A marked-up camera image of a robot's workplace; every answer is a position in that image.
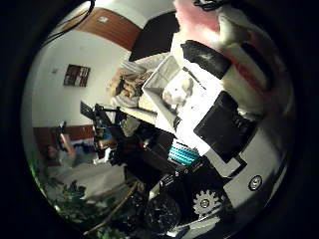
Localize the dark framed wall picture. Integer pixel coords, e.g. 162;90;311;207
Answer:
63;63;92;89

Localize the beige plush toy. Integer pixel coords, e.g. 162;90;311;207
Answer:
109;65;152;108

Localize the seated person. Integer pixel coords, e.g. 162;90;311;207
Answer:
42;131;78;168

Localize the white and grey plush toy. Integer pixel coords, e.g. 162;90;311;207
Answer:
161;77;195;108

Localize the black cable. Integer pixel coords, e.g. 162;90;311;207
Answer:
42;0;98;46

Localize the green plant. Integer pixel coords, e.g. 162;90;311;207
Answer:
49;181;129;239

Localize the teal striped cable bundle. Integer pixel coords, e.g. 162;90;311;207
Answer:
166;140;201;167

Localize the white cloth cover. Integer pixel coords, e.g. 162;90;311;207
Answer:
49;163;127;201

